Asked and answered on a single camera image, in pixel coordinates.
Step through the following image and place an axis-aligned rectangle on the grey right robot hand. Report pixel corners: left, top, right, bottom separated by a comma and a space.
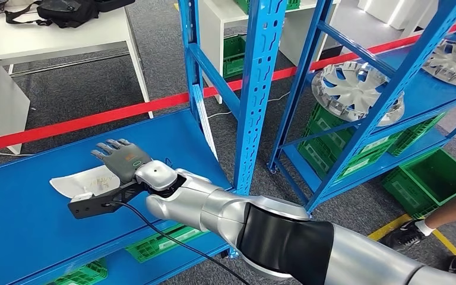
91, 138, 152, 183

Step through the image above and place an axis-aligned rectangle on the white curved car part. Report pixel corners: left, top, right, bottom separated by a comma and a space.
49, 165, 122, 200

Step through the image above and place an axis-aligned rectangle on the blue metal shelf rack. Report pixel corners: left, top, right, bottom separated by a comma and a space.
0, 0, 289, 285
268, 0, 456, 213

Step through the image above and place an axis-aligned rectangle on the red barrier tape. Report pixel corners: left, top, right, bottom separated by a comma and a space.
0, 21, 456, 155

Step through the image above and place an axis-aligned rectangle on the white table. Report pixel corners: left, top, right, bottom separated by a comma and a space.
0, 0, 155, 156

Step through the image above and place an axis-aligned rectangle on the white cabinet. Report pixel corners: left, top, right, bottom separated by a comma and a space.
202, 0, 252, 105
279, 0, 344, 67

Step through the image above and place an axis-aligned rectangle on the black bag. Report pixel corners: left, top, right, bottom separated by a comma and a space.
4, 0, 100, 29

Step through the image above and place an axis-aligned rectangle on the silver wheel hubcap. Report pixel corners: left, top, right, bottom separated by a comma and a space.
311, 61, 405, 126
422, 39, 456, 89

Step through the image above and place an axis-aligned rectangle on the open green plastic crate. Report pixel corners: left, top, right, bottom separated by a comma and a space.
383, 148, 456, 219

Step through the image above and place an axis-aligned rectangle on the black camera bracket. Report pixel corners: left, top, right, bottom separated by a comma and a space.
68, 180, 150, 220

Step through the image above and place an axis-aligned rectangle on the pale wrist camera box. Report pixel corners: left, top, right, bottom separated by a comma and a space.
70, 192, 94, 203

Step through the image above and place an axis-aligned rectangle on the black camera cable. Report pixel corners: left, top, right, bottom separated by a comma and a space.
112, 201, 251, 285

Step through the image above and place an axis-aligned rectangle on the white floor cable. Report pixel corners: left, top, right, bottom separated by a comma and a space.
207, 92, 292, 119

